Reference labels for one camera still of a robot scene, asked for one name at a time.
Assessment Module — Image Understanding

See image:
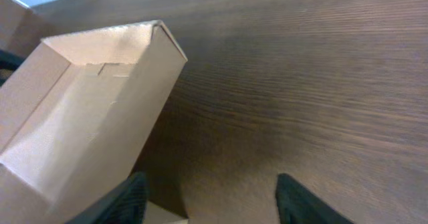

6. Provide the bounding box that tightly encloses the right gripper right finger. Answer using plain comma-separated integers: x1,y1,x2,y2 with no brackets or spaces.
275,173,352,224

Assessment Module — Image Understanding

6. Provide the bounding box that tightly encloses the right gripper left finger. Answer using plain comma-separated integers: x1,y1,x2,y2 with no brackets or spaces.
66,172,148,224

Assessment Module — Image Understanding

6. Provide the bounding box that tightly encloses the brown cardboard box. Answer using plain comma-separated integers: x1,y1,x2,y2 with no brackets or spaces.
1,0,187,223

